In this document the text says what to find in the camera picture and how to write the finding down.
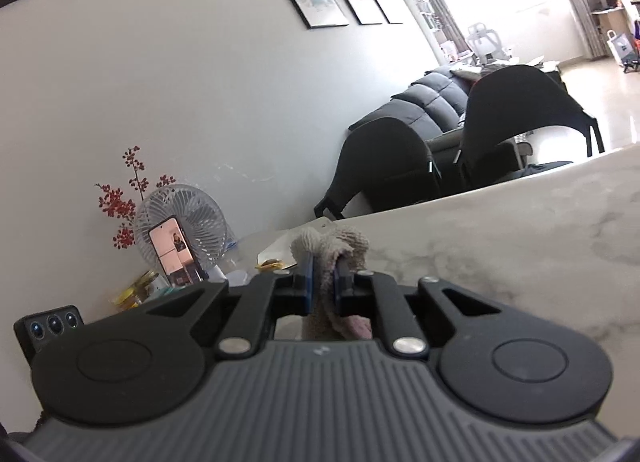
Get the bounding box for white paper shopping bag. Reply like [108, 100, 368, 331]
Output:
[606, 31, 632, 63]

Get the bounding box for white dish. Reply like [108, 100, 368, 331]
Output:
[256, 222, 333, 271]

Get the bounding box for grey sofa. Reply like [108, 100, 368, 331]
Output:
[350, 62, 566, 168]

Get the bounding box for white desk fan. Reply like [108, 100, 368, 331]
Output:
[132, 184, 231, 288]

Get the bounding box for wooden desk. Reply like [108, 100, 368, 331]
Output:
[590, 7, 633, 50]

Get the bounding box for yellow glass jar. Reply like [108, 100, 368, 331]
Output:
[112, 269, 156, 310]

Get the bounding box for smartphone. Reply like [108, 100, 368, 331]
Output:
[148, 214, 201, 288]

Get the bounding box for white shelf unit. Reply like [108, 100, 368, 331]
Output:
[392, 0, 451, 60]

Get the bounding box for white office chair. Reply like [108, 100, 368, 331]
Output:
[466, 22, 516, 63]

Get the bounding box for dark dining chair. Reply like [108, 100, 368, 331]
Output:
[314, 117, 443, 220]
[455, 64, 606, 190]

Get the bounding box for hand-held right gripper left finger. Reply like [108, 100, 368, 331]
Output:
[142, 254, 316, 361]

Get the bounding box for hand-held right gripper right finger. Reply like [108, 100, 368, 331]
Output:
[334, 257, 518, 359]

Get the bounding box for red berry branches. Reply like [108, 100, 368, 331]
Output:
[95, 146, 176, 250]

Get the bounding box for beige knitted cloth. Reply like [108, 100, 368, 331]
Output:
[290, 226, 375, 341]

